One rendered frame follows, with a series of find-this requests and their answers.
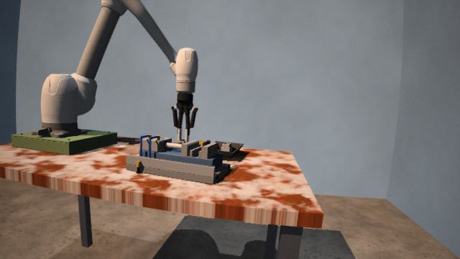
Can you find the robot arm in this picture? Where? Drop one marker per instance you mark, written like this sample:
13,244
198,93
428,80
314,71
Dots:
63,99

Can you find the dark grey flat bar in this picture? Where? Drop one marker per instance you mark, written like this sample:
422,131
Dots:
195,151

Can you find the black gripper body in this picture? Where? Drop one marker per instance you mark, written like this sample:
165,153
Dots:
185,100

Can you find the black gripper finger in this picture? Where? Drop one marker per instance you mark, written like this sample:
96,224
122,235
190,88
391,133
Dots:
189,123
178,120

